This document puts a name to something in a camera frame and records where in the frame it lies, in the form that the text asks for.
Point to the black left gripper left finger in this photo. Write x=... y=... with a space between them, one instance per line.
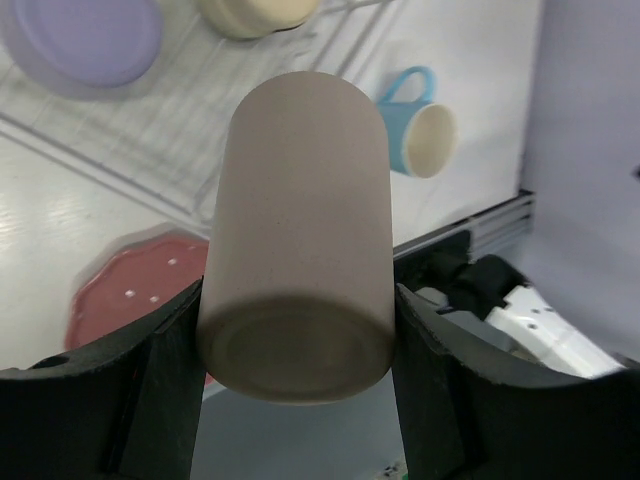
x=126 y=406

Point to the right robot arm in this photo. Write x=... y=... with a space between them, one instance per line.
x=492 y=300

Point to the light blue mug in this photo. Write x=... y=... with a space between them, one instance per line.
x=422 y=134

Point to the beige cup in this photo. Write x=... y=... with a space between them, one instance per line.
x=297 y=301

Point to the lavender cup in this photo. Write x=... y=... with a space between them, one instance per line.
x=84 y=50

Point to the white wire dish rack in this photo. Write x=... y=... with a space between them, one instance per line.
x=163 y=148

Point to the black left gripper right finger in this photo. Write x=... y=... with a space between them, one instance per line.
x=469 y=410

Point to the small metal cup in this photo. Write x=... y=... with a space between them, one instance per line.
x=255 y=19

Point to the pink polka dot plate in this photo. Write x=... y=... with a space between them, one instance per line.
x=131 y=278

